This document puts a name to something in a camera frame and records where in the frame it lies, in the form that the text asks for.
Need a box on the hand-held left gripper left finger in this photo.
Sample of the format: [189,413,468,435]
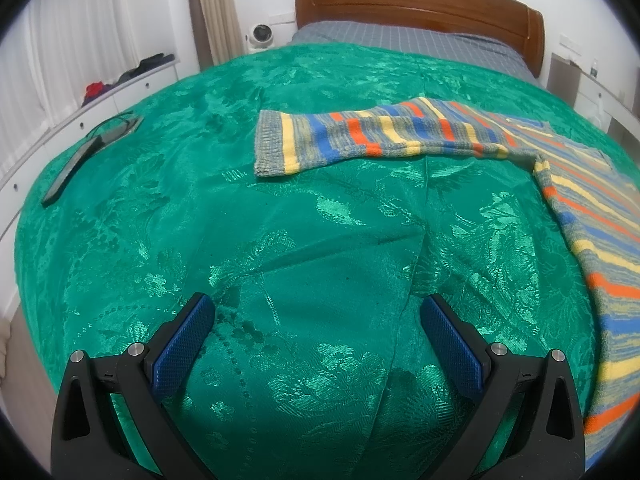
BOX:
[51,292,217,480]

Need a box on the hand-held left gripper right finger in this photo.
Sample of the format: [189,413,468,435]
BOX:
[419,293,586,480]

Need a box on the striped knit sweater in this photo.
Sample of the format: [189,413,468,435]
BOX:
[253,96,640,471]

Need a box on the dark clothes pile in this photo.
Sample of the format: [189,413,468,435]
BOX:
[116,53,176,83]

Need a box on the green patterned bedspread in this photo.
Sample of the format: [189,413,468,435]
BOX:
[12,42,621,480]

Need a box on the long black flat device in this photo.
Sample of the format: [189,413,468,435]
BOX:
[41,135,108,207]

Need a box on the white drawer cabinet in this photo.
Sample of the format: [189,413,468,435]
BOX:
[0,55,181,241]

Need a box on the red cloth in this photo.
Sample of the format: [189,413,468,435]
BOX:
[82,80,115,107]

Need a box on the white built-in desk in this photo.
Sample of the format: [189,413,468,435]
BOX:
[545,52,640,136]

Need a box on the grey checked bed sheet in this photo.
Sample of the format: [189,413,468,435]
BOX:
[290,21,541,86]

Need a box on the small white fan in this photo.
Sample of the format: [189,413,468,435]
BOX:
[245,23,277,53]

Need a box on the white sheer curtain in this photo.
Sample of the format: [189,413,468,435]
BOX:
[0,0,141,136]

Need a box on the beige curtain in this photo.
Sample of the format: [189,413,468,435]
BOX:
[185,0,247,67]

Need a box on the brown wooden headboard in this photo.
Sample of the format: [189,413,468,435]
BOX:
[294,0,546,79]

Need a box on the thin black cable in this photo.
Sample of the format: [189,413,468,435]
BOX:
[94,112,136,137]

